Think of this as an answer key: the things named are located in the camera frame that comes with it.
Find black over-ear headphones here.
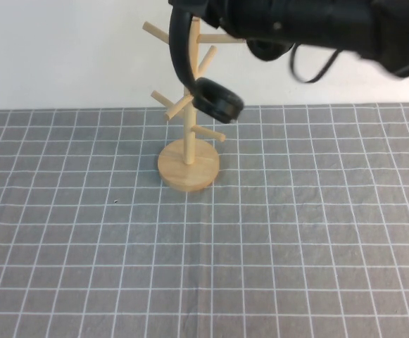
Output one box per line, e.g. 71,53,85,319
168,0,294,125

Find grey white-checked tablecloth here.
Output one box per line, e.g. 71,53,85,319
0,104,409,338

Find wooden tree-shaped headphone stand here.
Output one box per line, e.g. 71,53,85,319
142,19,247,193

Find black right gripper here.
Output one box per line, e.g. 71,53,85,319
203,0,379,54

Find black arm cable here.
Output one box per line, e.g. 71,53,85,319
288,42,343,85

